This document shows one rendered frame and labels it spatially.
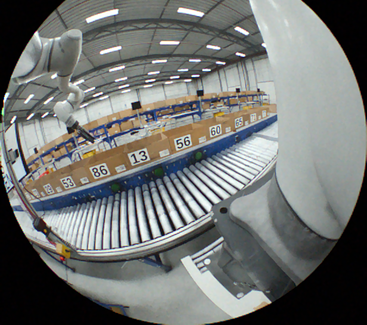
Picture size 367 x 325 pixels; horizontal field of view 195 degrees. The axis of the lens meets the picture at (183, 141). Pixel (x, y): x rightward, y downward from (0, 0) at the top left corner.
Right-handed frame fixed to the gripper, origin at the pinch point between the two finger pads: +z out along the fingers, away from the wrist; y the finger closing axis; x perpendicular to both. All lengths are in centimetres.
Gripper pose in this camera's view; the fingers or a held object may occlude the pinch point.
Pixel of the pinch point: (91, 139)
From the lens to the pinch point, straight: 102.4
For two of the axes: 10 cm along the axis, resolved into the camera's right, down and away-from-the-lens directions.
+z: 3.3, 5.7, 7.5
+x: 6.9, -6.9, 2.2
